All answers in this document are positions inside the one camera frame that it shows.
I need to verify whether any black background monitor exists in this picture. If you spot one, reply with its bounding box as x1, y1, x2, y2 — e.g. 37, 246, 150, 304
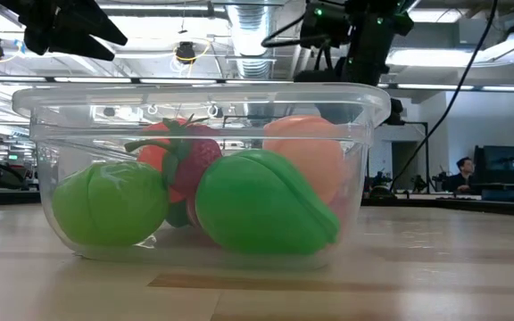
474, 144, 514, 202

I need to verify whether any orange toy fruit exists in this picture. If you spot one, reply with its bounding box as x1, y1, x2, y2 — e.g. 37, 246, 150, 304
137, 119, 187, 205

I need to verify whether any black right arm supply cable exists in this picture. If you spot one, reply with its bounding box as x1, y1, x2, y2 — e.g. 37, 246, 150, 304
390, 0, 500, 191

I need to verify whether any pink orange toy peach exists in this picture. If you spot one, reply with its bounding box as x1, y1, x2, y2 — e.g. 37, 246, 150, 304
261, 114, 346, 206

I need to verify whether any silver ventilation duct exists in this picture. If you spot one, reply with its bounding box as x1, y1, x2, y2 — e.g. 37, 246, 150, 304
225, 4, 285, 81

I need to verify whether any person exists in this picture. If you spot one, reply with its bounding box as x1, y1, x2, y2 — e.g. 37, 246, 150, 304
444, 155, 480, 193

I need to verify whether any clear plastic container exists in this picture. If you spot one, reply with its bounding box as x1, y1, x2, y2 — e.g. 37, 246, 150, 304
11, 82, 392, 271

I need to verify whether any black metal stand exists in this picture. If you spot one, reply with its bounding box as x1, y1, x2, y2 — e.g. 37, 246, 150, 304
384, 119, 431, 193

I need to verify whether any bright green toy fruit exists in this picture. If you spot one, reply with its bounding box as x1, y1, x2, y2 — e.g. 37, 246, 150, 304
194, 148, 342, 256

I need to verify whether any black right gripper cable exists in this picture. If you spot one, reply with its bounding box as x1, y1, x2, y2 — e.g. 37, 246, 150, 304
260, 12, 305, 49

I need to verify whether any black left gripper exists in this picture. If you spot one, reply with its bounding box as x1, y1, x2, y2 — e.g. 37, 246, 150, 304
0, 0, 129, 62

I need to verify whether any dark green toy pepper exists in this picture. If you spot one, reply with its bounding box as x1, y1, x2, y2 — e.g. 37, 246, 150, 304
165, 200, 192, 228

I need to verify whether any red toy strawberry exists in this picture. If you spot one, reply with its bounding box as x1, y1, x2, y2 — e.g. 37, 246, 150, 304
124, 113, 223, 200

